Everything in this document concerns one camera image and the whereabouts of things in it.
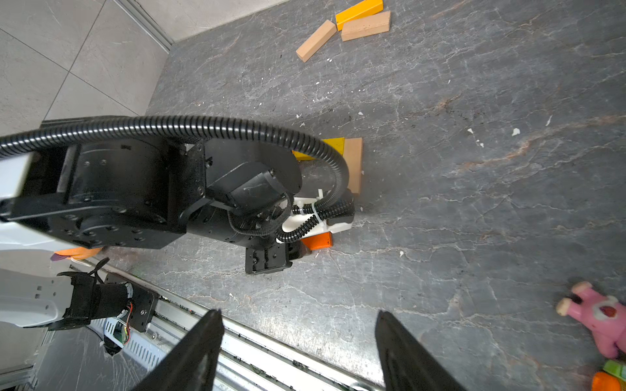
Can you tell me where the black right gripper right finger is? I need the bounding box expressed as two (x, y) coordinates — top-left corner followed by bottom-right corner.
(375, 311), (464, 390)

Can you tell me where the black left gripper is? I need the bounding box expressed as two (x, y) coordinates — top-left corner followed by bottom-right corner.
(181, 139), (311, 275)

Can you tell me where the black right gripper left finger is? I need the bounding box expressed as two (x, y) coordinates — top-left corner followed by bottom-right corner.
(135, 310), (225, 391)

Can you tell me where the orange block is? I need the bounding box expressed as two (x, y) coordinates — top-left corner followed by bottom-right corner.
(302, 232), (334, 252)

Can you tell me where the light wooden block front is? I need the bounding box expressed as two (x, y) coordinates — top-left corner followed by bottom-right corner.
(343, 138), (364, 196)

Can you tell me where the orange plush toy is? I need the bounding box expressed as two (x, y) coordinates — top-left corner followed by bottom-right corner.
(51, 248), (102, 262)

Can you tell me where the tan wooden block angled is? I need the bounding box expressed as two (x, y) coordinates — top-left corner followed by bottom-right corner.
(296, 21), (337, 63)

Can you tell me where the pink toy figure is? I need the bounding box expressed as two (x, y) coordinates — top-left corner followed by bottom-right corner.
(556, 281), (625, 359)

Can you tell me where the tan wooden block middle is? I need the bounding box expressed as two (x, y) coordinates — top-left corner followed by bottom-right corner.
(341, 11), (391, 42)

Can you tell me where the orange green toy car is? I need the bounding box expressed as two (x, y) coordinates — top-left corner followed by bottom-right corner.
(591, 360), (626, 391)

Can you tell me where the amber yellow block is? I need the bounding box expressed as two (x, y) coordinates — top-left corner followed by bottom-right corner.
(335, 0), (384, 31)

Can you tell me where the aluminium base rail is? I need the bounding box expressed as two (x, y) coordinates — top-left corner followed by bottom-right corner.
(0, 258), (387, 391)

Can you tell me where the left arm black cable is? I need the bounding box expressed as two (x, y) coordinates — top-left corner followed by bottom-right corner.
(0, 115), (355, 244)

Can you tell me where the aluminium frame post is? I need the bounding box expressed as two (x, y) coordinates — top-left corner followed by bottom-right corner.
(114, 0), (174, 53)

